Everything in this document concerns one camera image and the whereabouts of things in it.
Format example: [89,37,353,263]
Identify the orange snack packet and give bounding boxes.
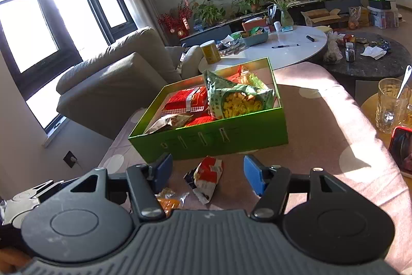
[156,187,189,217]

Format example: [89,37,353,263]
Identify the white red small snack packet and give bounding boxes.
[184,156,224,205]

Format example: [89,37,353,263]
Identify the green chips bag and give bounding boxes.
[203,66,277,119]

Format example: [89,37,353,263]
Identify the green cardboard box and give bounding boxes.
[128,58,288,163]

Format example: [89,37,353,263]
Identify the beige sofa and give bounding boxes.
[56,27,203,139]

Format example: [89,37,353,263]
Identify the yellow snack canister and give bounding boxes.
[200,40,221,64]

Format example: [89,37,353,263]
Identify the white round coffee table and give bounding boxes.
[198,26,328,73]

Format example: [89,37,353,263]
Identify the blue snack basket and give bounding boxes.
[241,27,269,47]

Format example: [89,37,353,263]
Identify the red smartphone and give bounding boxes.
[389,126,412,178]

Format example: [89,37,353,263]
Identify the glass vase with plant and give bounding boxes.
[273,0,297,32]

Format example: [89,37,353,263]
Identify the dark marble round table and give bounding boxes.
[323,31,411,80]

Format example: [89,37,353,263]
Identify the glass mug with spoon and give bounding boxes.
[376,65,411,134]

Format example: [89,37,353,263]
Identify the cardboard box on floor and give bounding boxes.
[301,8,342,27]

